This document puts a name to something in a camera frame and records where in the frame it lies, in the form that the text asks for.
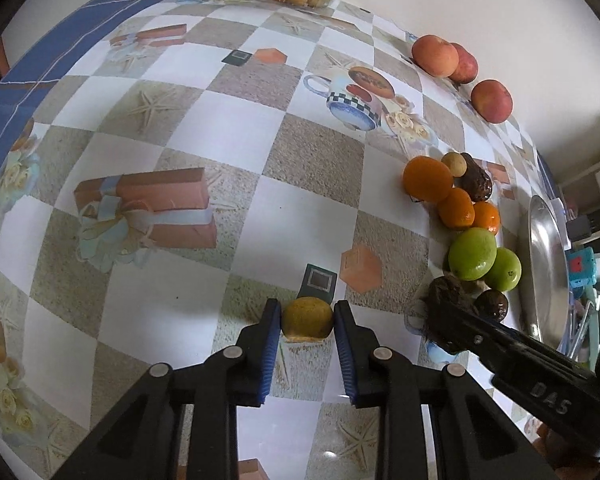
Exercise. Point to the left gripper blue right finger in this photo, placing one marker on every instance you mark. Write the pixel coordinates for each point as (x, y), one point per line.
(345, 330)

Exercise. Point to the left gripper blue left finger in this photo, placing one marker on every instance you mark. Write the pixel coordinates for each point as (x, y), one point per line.
(266, 346)

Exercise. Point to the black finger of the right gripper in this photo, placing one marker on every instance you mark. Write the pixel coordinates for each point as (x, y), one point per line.
(511, 355)

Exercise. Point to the small yellow-brown fruit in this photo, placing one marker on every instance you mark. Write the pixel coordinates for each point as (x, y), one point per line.
(307, 318)

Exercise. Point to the dark round passion fruit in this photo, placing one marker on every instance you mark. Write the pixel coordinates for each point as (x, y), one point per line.
(492, 305)

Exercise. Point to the dark brown avocado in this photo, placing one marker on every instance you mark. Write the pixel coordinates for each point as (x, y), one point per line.
(475, 181)
(444, 294)

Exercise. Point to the small green fruit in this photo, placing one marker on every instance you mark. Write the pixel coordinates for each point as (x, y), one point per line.
(506, 271)

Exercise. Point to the large green mango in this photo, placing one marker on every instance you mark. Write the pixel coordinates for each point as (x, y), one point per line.
(472, 254)

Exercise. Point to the silver metal bowl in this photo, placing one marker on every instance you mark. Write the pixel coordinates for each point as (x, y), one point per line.
(543, 287)

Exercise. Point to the teal box red label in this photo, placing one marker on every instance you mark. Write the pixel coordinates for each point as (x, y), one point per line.
(581, 268)

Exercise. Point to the right orange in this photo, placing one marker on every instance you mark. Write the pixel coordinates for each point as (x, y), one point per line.
(487, 217)

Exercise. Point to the middle orange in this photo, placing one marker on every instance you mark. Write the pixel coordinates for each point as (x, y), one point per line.
(457, 211)

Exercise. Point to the dark brown avocado on table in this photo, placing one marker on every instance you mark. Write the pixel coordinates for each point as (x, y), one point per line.
(475, 181)

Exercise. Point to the large orange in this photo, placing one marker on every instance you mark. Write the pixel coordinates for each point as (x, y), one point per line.
(427, 179)

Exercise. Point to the checkered printed tablecloth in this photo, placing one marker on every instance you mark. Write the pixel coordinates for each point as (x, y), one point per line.
(302, 124)

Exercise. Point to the small tan round fruit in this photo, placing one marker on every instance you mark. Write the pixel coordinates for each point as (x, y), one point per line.
(455, 163)

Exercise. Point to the red apple right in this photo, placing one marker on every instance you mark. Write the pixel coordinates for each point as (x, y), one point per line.
(492, 101)

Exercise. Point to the red apple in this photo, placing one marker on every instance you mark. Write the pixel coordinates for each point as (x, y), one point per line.
(467, 67)
(492, 101)

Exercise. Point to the red apple behind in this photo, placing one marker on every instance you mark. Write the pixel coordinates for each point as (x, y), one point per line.
(467, 67)

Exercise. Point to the pale orange apple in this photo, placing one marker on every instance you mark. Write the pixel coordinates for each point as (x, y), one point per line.
(434, 55)

